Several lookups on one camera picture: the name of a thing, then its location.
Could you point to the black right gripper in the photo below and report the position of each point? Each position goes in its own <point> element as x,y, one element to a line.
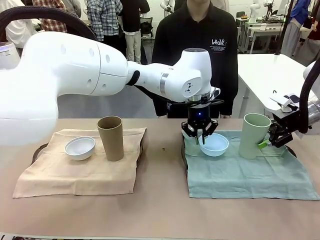
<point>282,132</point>

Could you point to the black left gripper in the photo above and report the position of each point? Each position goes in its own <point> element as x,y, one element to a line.
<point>199,113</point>

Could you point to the pale green tall cup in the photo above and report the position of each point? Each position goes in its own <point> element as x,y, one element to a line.
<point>251,140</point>

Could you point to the light blue bowl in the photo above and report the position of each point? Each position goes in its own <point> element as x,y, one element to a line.
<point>216,147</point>

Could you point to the teal cloth mat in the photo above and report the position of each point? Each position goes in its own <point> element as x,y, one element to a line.
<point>245,177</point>

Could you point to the brown tall cup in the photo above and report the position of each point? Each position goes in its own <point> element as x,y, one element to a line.
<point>110,142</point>

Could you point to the white bowl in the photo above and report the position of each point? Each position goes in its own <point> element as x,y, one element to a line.
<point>80,150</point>

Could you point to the beige cloth mat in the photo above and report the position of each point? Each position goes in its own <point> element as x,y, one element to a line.
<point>75,177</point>

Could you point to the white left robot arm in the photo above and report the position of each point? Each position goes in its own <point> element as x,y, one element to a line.
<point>75,70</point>

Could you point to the dark brown tray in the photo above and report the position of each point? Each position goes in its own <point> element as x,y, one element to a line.
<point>40,152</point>
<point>185,162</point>

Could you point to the large white table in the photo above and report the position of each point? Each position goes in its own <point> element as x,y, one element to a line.
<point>265,75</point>

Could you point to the person in black shirt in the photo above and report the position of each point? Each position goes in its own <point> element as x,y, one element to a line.
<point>195,30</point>

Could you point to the person in blue jacket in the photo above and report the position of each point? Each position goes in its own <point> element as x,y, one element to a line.
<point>296,27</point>

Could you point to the person in black top white trousers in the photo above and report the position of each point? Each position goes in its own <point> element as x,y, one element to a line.
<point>132,32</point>

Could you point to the person in blue plaid shirt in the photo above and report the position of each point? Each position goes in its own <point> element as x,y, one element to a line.
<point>105,20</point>

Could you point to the person in red plaid shirt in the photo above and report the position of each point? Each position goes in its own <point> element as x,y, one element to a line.
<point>53,17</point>

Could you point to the white air purifier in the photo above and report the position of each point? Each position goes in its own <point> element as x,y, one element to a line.
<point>8,56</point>

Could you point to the person in white shirt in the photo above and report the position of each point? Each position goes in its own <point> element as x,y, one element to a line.
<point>20,32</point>

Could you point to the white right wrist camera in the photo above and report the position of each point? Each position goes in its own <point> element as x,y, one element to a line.
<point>287,101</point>

